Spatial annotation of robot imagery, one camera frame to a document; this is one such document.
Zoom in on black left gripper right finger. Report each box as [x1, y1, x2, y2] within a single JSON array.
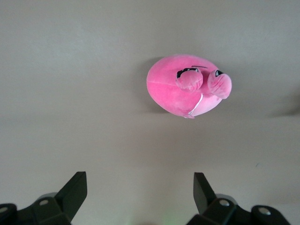
[[188, 172, 293, 225]]

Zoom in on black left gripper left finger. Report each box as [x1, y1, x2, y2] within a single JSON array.
[[0, 172, 88, 225]]

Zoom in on round pink plush toy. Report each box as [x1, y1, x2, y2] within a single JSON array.
[[147, 53, 233, 120]]

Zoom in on paper table cover sheet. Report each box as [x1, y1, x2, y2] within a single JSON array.
[[0, 0, 300, 225]]

